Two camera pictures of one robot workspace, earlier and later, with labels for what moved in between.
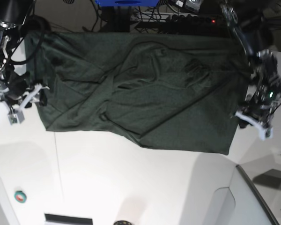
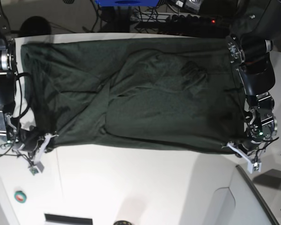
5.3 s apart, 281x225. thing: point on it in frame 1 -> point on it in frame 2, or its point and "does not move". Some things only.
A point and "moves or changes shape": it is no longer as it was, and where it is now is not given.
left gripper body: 20,91 -> 33,140
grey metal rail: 262,196 does not move
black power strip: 195,19 does not move
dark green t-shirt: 174,91 moves or changes shape
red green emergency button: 20,196 does not move
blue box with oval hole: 128,3 does not move
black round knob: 122,222 does not move
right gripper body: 258,108 -> 245,147
